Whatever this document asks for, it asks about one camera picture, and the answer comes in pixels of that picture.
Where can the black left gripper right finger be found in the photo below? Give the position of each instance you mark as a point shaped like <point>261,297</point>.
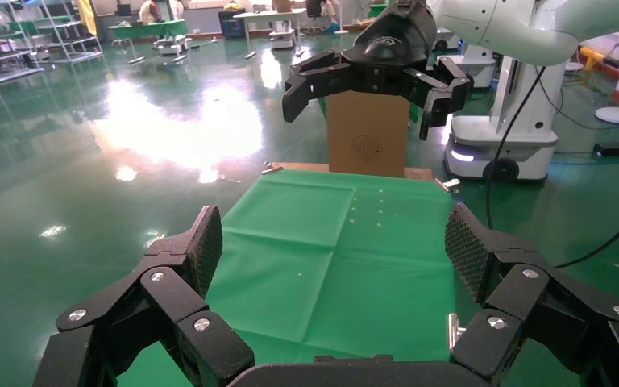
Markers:
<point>523,299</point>

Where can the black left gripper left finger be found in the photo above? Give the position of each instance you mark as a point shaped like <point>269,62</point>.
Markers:
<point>176,304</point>

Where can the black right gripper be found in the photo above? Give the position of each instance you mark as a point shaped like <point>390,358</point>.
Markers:
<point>389,48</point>

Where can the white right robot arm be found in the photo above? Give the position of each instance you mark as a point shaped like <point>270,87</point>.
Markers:
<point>501,27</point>

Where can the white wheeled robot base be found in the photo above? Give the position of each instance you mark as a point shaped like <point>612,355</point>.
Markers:
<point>501,144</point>

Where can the cardboard carton with round print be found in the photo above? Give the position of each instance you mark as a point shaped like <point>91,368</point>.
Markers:
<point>368,144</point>

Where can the silver metal clip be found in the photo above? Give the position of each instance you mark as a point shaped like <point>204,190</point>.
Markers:
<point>448,184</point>
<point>271,170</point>
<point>453,331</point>

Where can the white desk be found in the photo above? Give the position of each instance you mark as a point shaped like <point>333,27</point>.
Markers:
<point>269,13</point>

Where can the green table cloth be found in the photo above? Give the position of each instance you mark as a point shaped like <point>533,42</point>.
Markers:
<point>299,251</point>

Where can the dark blue bin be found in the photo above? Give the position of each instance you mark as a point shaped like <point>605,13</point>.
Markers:
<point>232,24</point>

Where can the black power adapter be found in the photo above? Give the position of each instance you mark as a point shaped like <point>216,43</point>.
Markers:
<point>614,149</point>

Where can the green covered table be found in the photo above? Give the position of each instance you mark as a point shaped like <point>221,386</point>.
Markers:
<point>149,28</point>

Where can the person in white shirt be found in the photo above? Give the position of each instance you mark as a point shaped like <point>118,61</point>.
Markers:
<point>152,10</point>

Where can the metal storage rack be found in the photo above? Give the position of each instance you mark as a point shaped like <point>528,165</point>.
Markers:
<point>74,55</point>
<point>8,76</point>

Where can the yellow hanging cloth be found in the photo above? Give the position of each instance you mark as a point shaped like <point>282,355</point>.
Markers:
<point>88,16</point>

